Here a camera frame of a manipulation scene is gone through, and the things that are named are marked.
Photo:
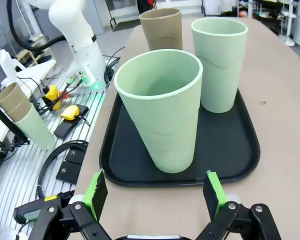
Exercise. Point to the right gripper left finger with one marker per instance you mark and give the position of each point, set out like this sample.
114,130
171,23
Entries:
95,200

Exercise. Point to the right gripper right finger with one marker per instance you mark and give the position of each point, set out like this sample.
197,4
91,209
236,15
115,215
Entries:
215,200

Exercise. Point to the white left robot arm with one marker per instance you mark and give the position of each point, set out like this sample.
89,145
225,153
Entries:
75,32

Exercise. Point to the black plastic serving tray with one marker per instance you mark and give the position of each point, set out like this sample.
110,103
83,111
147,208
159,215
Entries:
215,150

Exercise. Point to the light wooden stool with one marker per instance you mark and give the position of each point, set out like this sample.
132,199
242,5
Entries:
37,48

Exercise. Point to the black clamp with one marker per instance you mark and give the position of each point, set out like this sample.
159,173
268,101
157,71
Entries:
0,148

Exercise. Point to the black mounting plate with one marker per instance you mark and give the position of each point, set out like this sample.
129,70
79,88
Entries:
68,171
76,155

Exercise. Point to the brown plastic cup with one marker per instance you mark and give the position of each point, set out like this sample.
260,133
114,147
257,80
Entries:
11,96
21,112
162,32

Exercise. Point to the yellow emergency stop box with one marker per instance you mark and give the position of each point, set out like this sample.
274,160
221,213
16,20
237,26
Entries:
52,95

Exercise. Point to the black stand bar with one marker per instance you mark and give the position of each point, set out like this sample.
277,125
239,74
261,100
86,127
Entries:
5,120

